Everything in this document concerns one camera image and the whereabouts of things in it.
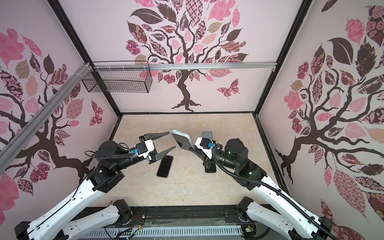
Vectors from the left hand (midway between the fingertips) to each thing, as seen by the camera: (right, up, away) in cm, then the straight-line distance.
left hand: (172, 140), depth 54 cm
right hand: (+8, -3, +6) cm, 10 cm away
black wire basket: (-40, +38, +41) cm, 68 cm away
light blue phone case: (+18, -1, +53) cm, 56 cm away
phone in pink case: (-10, -20, +37) cm, 44 cm away
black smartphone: (+19, -21, +35) cm, 45 cm away
